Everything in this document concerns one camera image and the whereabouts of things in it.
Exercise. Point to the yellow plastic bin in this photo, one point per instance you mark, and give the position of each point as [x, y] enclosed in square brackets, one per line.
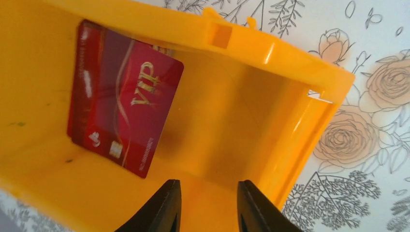
[248, 106]

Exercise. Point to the red VIP card in bin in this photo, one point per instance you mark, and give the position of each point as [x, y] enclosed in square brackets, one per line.
[121, 96]

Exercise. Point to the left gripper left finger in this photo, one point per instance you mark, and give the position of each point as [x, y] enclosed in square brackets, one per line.
[161, 213]

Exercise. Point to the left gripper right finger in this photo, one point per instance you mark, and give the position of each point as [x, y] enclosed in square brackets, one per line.
[257, 214]

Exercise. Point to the floral table cloth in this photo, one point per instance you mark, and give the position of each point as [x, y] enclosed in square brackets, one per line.
[363, 155]

